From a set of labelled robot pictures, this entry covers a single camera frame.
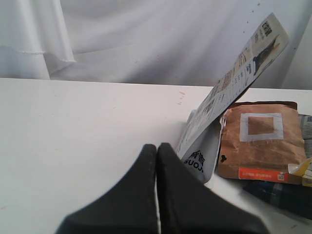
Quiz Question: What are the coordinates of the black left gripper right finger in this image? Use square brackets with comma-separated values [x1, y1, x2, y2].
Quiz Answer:
[156, 143, 268, 234]

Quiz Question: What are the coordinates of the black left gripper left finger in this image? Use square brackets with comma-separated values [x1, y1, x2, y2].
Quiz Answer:
[57, 144, 157, 234]

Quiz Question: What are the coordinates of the white printed snack pouch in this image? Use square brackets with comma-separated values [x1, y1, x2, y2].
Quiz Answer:
[176, 13, 289, 189]

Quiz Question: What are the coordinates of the brown kraft paper pouch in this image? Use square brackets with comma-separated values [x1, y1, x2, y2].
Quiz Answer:
[217, 101, 307, 185]

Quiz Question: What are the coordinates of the dark blue foil packet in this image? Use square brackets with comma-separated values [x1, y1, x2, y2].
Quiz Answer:
[243, 181, 312, 212]

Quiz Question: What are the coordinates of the yellow snack packet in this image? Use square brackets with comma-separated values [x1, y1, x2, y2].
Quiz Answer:
[288, 157, 312, 187]

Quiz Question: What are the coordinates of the grey printed packet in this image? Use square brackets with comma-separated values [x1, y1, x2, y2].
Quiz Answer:
[299, 114, 312, 158]

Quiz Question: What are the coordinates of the white fabric curtain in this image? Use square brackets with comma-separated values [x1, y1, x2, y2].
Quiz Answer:
[0, 0, 312, 89]

